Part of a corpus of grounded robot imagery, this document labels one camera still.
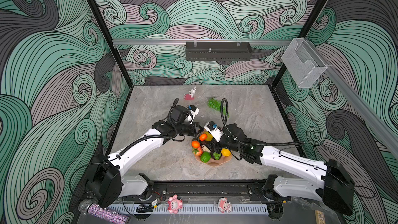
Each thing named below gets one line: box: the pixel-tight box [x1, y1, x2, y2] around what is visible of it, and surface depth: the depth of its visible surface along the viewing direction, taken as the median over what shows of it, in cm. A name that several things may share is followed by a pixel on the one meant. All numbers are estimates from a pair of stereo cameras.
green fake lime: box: [200, 151, 211, 163], surface depth 79 cm
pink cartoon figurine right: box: [217, 197, 233, 214], surface depth 69 cm
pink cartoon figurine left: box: [167, 193, 183, 215], surface depth 69 cm
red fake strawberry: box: [192, 146, 204, 157], surface depth 79 cm
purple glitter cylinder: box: [78, 200, 130, 224], surface depth 66 cm
